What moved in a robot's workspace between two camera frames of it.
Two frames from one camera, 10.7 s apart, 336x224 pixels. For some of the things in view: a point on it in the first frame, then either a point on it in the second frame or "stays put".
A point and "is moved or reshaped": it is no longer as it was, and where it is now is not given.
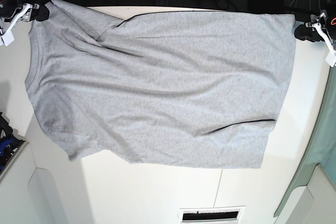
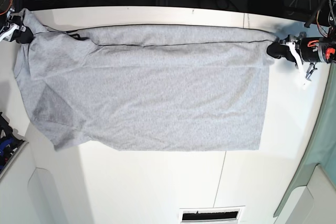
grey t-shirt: (195, 89) is moved or reshaped
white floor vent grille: (213, 215) stays put
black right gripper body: (331, 26) to (308, 48)
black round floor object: (266, 0) stays put
